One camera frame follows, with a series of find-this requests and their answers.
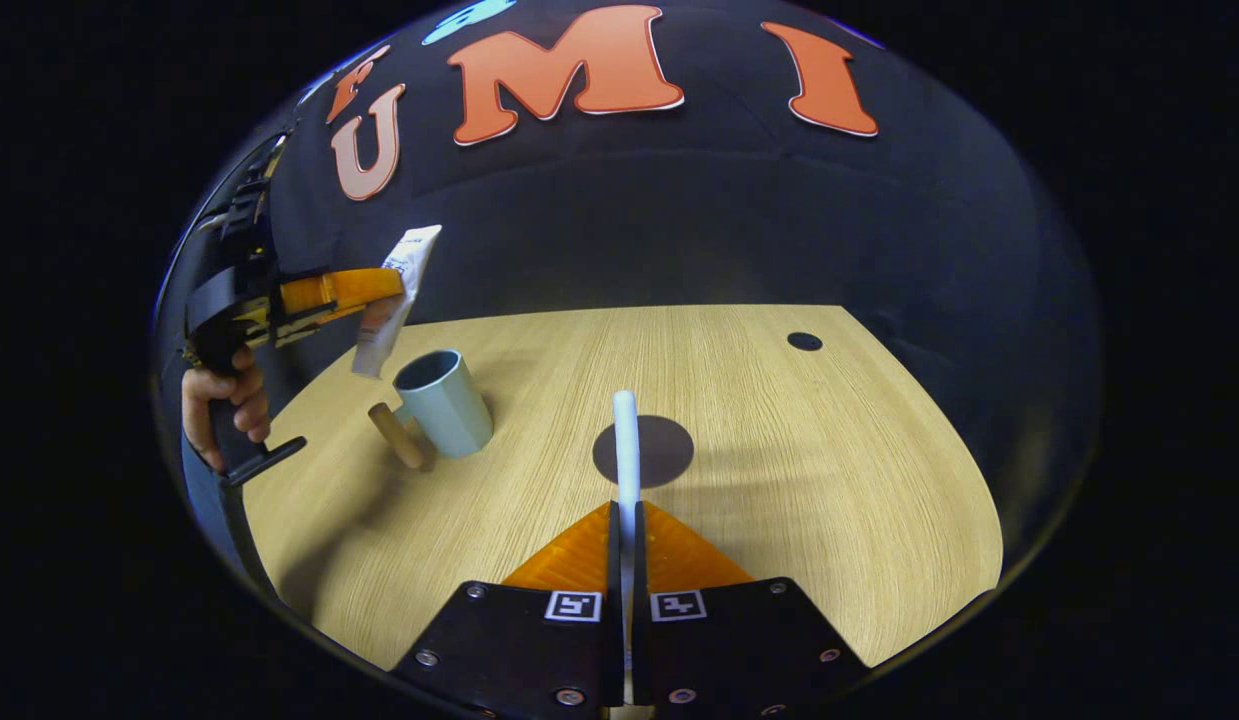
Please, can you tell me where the white toothbrush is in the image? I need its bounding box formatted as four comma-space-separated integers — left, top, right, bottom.
612, 390, 643, 701

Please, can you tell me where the pale blue cup wooden handle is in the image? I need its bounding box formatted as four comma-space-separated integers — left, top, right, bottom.
367, 349, 496, 473

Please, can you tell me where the round dark brown coaster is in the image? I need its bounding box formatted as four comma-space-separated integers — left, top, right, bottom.
592, 415, 695, 489

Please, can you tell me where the white toothpaste tube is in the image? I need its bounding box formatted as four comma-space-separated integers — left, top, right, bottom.
351, 224, 443, 379

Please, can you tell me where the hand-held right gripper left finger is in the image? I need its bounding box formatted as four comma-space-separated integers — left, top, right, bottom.
391, 500, 625, 720

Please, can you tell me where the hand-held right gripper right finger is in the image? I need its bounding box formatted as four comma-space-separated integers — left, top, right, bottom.
631, 500, 870, 720

